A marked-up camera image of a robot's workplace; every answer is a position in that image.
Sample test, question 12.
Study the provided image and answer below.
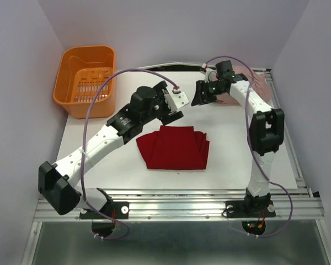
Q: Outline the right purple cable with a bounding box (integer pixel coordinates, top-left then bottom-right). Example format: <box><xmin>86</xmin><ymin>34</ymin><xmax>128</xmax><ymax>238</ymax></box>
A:
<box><xmin>202</xmin><ymin>56</ymin><xmax>293</xmax><ymax>239</ymax></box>

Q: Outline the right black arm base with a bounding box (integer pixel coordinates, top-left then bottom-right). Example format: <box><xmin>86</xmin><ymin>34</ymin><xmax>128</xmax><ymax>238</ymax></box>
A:
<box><xmin>222</xmin><ymin>191</ymin><xmax>276</xmax><ymax>219</ymax></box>

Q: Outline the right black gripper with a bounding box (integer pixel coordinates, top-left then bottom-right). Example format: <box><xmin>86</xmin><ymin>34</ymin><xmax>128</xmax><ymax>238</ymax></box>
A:
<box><xmin>189</xmin><ymin>79</ymin><xmax>225</xmax><ymax>107</ymax></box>

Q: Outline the orange plastic basket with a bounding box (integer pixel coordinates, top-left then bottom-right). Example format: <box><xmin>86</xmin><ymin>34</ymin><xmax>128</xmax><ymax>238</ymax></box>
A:
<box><xmin>53</xmin><ymin>46</ymin><xmax>116</xmax><ymax>119</ymax></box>

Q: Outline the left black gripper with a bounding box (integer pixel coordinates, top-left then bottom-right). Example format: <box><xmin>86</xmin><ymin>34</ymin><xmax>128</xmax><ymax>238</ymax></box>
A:
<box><xmin>141</xmin><ymin>82</ymin><xmax>183</xmax><ymax>126</ymax></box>

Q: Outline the red pleated skirt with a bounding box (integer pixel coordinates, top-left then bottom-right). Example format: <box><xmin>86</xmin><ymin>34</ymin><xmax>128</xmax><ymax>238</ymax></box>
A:
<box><xmin>136</xmin><ymin>125</ymin><xmax>210</xmax><ymax>171</ymax></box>

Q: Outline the pink pleated skirt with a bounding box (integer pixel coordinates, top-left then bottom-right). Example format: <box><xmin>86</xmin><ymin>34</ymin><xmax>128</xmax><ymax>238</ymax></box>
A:
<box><xmin>217</xmin><ymin>66</ymin><xmax>273</xmax><ymax>105</ymax></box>

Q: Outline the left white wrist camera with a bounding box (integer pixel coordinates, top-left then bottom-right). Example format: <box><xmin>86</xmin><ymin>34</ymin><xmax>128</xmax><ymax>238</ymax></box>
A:
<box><xmin>164</xmin><ymin>91</ymin><xmax>189</xmax><ymax>112</ymax></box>

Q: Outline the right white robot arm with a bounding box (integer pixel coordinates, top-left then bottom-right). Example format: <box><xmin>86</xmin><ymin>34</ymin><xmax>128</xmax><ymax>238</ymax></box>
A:
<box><xmin>191</xmin><ymin>60</ymin><xmax>285</xmax><ymax>215</ymax></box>

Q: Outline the aluminium rail frame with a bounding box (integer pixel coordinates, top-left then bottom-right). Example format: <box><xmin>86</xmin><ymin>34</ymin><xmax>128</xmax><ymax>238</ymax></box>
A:
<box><xmin>20</xmin><ymin>65</ymin><xmax>331</xmax><ymax>265</ymax></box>

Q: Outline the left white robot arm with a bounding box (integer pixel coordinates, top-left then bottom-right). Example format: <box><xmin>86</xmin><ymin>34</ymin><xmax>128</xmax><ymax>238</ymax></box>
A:
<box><xmin>38</xmin><ymin>81</ymin><xmax>189</xmax><ymax>218</ymax></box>

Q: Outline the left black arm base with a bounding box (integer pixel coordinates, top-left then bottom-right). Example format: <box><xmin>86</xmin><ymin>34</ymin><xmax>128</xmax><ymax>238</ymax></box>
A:
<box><xmin>76</xmin><ymin>201</ymin><xmax>130</xmax><ymax>220</ymax></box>

